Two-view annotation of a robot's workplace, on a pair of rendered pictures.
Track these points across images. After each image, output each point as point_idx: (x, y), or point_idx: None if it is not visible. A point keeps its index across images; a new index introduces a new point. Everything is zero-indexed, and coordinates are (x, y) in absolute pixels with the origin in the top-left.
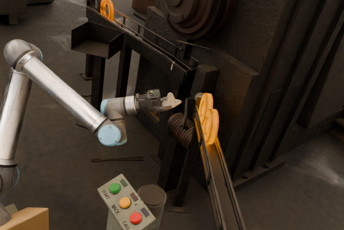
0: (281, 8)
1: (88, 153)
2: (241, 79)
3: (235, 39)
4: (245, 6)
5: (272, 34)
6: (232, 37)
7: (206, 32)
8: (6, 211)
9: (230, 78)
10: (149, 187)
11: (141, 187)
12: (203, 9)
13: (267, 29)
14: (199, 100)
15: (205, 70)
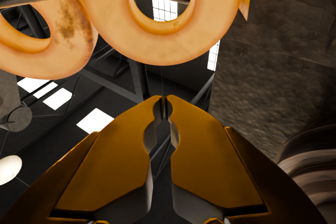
0: (211, 112)
1: None
2: (239, 17)
3: (296, 82)
4: (272, 125)
5: (214, 87)
6: (309, 87)
7: (318, 150)
8: None
9: (279, 10)
10: None
11: None
12: (304, 192)
13: (223, 93)
14: None
15: (333, 59)
